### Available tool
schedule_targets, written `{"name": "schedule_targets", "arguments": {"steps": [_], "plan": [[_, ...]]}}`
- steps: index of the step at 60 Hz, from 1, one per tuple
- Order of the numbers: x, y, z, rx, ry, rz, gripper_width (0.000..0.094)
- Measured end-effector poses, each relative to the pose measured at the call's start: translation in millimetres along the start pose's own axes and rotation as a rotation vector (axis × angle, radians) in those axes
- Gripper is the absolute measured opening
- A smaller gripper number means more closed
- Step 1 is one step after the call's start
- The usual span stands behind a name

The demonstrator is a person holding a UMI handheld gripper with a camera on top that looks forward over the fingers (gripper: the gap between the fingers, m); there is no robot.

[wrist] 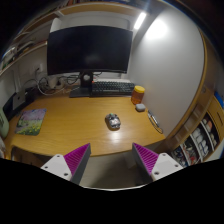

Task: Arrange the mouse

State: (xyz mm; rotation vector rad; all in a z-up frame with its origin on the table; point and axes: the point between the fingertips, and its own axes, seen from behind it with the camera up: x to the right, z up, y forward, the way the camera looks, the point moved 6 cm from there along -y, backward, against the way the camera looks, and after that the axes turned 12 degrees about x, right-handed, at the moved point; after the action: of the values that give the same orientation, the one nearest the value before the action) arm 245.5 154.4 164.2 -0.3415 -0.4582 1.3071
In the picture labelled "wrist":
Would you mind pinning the floral landscape print mouse pad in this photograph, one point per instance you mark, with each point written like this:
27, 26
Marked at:
30, 121

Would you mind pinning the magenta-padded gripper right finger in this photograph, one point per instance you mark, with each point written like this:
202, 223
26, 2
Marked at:
163, 165

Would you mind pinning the black box under computer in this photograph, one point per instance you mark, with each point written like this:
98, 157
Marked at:
10, 111

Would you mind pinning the silver mini computer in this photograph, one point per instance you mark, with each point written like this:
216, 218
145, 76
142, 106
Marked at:
19, 100

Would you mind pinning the orange jar with yellow lid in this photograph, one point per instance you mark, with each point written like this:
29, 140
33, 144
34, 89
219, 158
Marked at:
137, 96

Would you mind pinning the wooden wall shelf with items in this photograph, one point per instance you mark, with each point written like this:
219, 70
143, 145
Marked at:
23, 50

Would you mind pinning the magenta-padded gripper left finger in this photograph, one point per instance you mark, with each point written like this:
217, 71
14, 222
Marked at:
59, 165

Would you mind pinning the black curved computer monitor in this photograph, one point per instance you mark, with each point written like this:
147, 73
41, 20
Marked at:
89, 50

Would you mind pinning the white wall outlet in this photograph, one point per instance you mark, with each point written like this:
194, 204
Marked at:
37, 70

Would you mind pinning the white power strip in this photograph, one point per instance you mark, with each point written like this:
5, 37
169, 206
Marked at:
59, 84

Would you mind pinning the pale green chair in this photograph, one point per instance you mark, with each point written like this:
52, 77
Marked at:
3, 125

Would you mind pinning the bright ceiling light bar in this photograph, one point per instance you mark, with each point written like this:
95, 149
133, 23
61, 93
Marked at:
140, 20

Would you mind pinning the dark mechanical keyboard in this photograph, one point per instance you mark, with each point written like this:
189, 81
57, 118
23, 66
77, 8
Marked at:
112, 88

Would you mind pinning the transparent computer mouse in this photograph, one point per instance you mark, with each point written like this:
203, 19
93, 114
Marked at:
113, 121

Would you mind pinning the small grey earbud case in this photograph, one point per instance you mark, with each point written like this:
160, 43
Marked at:
140, 107

